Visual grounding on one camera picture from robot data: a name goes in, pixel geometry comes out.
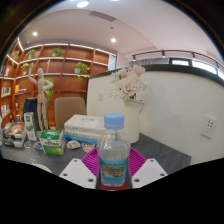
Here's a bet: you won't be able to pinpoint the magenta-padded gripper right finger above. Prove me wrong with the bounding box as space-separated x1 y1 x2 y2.
127 147 169 190

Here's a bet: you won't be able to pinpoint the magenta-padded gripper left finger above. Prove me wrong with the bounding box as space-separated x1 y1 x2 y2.
58 147 101 190

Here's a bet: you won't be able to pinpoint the clear blue-capped water bottle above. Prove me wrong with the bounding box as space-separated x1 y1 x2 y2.
96 112 132 188

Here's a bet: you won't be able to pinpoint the small printed round badge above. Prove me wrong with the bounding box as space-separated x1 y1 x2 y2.
66 139 82 150
32 141 45 151
81 142 97 154

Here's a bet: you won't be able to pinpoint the blue book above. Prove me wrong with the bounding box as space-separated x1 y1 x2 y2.
63 133 100 145

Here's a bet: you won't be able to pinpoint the thin white book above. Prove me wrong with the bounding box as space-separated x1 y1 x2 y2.
63 127 102 141

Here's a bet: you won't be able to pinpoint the wide green and white carton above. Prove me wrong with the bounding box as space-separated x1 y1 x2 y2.
38 128 66 157

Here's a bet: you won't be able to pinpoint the white pitcher vase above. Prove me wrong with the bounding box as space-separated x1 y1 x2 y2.
122 98 146 145

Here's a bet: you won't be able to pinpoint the tan upholstered chair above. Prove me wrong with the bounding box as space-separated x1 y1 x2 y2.
53 96 89 131

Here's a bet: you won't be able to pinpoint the tall green and white carton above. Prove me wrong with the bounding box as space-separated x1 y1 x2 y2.
23 111 39 142

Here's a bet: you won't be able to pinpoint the stack of printed boxes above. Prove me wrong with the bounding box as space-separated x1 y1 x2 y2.
1 121 27 149

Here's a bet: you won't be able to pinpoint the dark blue chair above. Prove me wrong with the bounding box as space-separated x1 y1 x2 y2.
22 97 42 132

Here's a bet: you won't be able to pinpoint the wooden artist mannequin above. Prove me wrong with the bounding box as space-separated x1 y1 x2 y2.
27 67 55 132

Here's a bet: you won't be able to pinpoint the pink and white flower bouquet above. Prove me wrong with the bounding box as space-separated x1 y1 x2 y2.
107 64 148 101

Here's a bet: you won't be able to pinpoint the wooden shelf unit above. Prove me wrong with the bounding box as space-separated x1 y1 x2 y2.
0 41 118 130

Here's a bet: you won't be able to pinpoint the ceiling air vent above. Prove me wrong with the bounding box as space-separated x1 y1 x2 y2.
89 10 117 22

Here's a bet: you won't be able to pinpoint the round ceiling lights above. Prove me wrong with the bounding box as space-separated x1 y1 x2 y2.
31 0 118 44

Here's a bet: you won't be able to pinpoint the white wall socket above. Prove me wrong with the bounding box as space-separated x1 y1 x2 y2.
200 115 218 140

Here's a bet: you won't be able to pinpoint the black track light rail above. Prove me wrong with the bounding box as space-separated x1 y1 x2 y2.
131 49 224 68

